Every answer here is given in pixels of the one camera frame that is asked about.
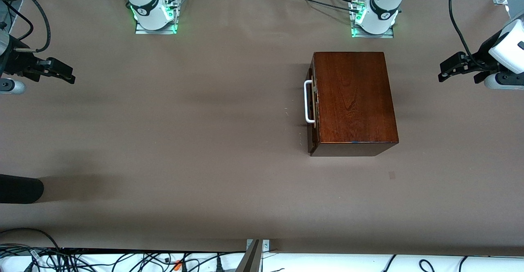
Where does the wooden drawer with white handle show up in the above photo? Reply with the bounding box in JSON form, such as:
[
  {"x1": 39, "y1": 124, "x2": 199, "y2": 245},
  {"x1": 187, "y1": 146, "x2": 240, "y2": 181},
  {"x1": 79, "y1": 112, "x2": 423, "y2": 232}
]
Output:
[{"x1": 304, "y1": 59, "x2": 318, "y2": 153}]

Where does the dark wooden drawer cabinet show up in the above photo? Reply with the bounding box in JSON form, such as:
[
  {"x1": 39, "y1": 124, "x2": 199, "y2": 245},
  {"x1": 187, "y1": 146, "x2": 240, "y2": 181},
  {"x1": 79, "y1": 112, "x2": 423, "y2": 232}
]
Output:
[{"x1": 308, "y1": 52, "x2": 400, "y2": 157}]

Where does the black ribbed cylinder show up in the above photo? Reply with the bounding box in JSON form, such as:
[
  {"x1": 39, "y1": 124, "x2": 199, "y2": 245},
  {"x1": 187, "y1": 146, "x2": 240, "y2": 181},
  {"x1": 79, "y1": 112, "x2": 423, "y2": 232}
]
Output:
[{"x1": 0, "y1": 174, "x2": 44, "y2": 204}]

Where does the thick black arm hose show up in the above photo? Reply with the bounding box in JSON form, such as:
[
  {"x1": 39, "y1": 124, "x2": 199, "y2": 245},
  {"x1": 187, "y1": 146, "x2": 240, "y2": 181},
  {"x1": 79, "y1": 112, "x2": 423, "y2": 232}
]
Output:
[
  {"x1": 18, "y1": 0, "x2": 52, "y2": 54},
  {"x1": 449, "y1": 0, "x2": 492, "y2": 70}
]

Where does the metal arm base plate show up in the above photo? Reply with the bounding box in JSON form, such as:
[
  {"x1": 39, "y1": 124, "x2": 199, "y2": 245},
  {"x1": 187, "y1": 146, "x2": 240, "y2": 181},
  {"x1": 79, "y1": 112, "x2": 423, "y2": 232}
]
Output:
[
  {"x1": 135, "y1": 18, "x2": 178, "y2": 35},
  {"x1": 351, "y1": 26, "x2": 394, "y2": 38}
]

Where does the thin black cable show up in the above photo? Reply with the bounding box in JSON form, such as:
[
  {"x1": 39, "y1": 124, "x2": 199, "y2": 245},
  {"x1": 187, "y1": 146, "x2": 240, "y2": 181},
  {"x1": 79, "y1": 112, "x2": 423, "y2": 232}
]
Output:
[{"x1": 285, "y1": 0, "x2": 357, "y2": 13}]

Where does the white cable ledge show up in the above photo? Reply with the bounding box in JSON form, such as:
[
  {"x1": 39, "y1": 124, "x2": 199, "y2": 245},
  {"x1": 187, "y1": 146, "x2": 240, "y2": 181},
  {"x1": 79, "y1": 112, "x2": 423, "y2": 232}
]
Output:
[{"x1": 0, "y1": 252, "x2": 524, "y2": 272}]

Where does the small metal bracket plate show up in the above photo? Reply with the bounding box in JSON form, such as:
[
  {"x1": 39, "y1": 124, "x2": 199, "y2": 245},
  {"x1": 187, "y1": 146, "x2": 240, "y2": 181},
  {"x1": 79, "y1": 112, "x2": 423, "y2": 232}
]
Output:
[{"x1": 247, "y1": 239, "x2": 270, "y2": 253}]

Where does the dark camera mount strut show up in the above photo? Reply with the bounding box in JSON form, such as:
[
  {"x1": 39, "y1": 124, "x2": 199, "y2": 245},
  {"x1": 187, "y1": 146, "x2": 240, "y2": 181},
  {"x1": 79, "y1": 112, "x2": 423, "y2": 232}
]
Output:
[{"x1": 235, "y1": 239, "x2": 262, "y2": 272}]

